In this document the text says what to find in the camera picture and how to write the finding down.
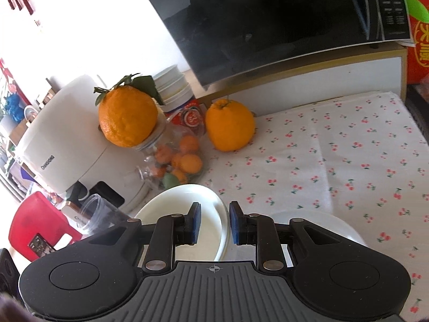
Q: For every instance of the white kitchen appliance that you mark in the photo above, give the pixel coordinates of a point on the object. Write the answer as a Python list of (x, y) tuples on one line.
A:
[(67, 141)]

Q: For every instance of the large orange with leaves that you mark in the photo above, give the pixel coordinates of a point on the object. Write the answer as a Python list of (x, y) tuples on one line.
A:
[(127, 117)]

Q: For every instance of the black microwave oven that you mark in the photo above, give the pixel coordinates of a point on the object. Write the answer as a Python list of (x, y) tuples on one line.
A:
[(268, 23)]

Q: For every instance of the cream bowl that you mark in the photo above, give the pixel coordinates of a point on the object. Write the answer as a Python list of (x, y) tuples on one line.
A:
[(174, 201)]

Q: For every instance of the blue plush toy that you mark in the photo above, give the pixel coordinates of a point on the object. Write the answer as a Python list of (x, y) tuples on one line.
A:
[(15, 107)]

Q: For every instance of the cherry print tablecloth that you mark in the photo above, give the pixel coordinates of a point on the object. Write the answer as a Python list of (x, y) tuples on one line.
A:
[(335, 147)]

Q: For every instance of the red label can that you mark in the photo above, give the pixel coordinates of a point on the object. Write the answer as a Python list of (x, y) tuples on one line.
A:
[(192, 119)]

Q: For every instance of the white plate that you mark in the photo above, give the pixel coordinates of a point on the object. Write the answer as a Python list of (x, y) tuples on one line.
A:
[(335, 224)]

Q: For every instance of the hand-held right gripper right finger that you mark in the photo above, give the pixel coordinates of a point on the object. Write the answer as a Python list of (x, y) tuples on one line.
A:
[(234, 223)]

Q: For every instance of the red plastic stool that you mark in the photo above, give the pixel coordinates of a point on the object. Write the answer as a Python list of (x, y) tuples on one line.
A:
[(33, 221)]

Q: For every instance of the glass jar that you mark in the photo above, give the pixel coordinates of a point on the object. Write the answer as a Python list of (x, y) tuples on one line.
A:
[(147, 171)]

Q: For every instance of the clear measuring cup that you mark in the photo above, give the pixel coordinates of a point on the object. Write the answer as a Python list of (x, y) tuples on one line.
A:
[(100, 214)]

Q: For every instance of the pile of small oranges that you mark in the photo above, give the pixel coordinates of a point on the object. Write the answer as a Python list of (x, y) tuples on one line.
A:
[(189, 162)]

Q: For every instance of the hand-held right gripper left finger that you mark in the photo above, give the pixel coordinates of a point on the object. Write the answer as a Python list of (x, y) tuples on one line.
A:
[(196, 223)]

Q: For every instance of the white wood-edged cabinet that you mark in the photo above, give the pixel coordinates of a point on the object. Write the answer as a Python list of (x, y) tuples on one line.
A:
[(318, 77)]

